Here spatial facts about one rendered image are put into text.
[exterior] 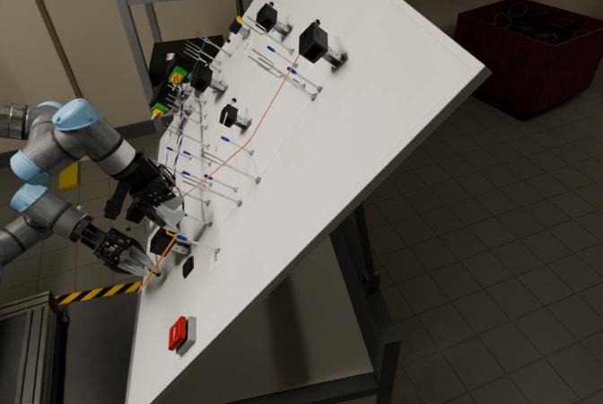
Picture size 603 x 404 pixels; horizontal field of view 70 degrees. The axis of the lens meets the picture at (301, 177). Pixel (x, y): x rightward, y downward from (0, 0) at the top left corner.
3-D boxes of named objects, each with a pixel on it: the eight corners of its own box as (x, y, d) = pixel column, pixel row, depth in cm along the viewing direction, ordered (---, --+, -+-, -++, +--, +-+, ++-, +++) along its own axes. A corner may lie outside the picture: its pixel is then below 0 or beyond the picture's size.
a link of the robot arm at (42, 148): (43, 164, 93) (84, 137, 93) (38, 196, 85) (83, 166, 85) (12, 140, 88) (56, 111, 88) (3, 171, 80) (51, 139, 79)
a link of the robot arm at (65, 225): (54, 232, 105) (76, 206, 108) (71, 243, 106) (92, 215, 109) (50, 229, 98) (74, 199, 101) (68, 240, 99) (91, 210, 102)
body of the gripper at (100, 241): (114, 266, 100) (66, 238, 98) (114, 268, 108) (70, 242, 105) (134, 238, 103) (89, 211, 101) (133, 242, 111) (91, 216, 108)
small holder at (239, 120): (254, 102, 114) (231, 89, 110) (251, 127, 109) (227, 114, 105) (244, 111, 117) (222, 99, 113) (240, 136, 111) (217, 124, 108)
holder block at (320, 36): (345, 30, 89) (313, 4, 85) (348, 65, 83) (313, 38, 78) (331, 44, 92) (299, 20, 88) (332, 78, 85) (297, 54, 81)
